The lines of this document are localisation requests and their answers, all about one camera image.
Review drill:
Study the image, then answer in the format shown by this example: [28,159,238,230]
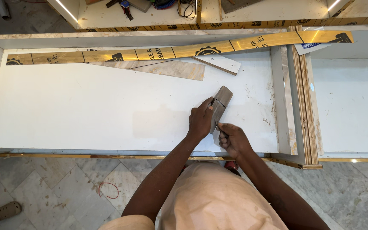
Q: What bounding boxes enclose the person's left hand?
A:
[187,97,214,141]

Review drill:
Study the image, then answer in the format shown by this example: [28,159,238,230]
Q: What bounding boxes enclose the person's right hand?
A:
[217,123,253,160]

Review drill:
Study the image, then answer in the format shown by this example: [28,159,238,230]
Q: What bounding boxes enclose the grey wooden hand plane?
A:
[209,86,234,134]

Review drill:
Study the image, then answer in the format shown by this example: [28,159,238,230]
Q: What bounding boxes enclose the person's red slipper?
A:
[224,161,240,176]

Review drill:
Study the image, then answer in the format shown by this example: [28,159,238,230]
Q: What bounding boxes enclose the marble pattern laminate offcut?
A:
[89,60,206,81]

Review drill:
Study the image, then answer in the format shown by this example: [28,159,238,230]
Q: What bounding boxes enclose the person's peach shirt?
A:
[98,161,289,230]

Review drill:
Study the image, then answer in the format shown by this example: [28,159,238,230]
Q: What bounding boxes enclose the white plywood offcut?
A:
[190,54,242,76]

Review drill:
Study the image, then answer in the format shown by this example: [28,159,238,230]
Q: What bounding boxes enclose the long gold printed laminate strip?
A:
[6,30,354,66]

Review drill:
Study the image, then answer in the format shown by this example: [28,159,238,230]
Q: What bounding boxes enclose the large white open cabinet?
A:
[0,28,299,160]

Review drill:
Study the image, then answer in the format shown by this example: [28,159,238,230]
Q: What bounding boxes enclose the white cabinet with plywood side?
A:
[287,25,368,170]

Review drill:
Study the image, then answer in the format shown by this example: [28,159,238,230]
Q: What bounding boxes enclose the white blue label paper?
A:
[294,42,332,56]

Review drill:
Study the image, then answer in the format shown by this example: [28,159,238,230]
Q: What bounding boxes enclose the grey board piece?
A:
[220,0,265,14]

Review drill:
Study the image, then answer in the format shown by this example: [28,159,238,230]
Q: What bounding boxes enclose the white cabinet with gold edge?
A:
[46,0,368,32]

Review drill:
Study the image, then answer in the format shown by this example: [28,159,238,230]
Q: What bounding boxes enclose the grey flat block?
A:
[128,0,153,13]

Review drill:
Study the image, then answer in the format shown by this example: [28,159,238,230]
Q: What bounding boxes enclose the grey plastic pipe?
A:
[0,0,12,20]

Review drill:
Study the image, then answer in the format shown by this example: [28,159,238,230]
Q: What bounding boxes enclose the black cable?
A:
[178,0,197,19]

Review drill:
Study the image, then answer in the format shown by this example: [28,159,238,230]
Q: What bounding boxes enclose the red wire loop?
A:
[98,182,120,199]

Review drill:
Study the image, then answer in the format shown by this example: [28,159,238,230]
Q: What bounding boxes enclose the blue cable coil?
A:
[151,0,177,10]

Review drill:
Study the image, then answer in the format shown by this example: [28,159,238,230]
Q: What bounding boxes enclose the red blue handled pliers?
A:
[119,0,134,21]

